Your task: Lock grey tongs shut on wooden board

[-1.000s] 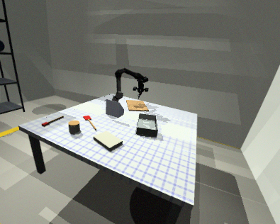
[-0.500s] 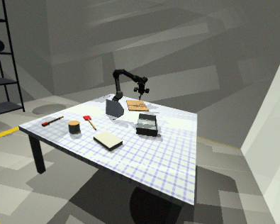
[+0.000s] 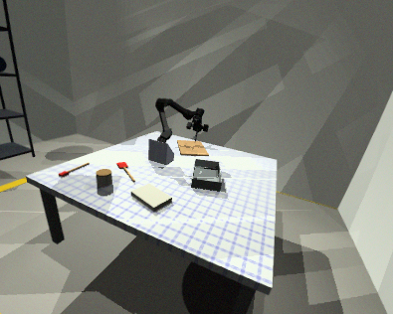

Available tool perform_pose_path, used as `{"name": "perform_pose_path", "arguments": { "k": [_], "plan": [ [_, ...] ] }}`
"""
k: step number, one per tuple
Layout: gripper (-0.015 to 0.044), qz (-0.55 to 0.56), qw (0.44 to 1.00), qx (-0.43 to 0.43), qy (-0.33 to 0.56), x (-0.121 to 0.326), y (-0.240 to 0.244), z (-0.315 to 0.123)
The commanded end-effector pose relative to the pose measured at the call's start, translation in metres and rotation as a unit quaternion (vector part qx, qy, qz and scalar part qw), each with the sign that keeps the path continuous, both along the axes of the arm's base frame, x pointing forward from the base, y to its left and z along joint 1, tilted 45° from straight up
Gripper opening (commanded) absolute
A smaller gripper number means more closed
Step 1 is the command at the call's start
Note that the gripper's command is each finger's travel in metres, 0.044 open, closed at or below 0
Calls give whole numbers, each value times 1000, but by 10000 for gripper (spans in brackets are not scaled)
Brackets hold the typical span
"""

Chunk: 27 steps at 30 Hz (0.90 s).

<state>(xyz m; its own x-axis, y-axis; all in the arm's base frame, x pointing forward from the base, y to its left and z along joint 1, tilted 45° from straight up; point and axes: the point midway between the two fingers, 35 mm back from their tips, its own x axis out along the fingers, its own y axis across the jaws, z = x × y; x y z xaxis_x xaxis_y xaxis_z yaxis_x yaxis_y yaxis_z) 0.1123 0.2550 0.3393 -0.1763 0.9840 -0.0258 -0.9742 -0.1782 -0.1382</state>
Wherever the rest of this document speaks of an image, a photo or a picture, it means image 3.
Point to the light brown wooden board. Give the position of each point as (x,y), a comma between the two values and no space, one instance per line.
(190,148)

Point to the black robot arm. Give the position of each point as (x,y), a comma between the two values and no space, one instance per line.
(188,114)

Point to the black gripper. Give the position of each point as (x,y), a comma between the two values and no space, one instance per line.
(197,126)

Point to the grey cylinder with orange top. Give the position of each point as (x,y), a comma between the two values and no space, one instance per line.
(103,177)

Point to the pale cream flat rectangular block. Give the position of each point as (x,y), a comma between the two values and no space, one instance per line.
(151,197)

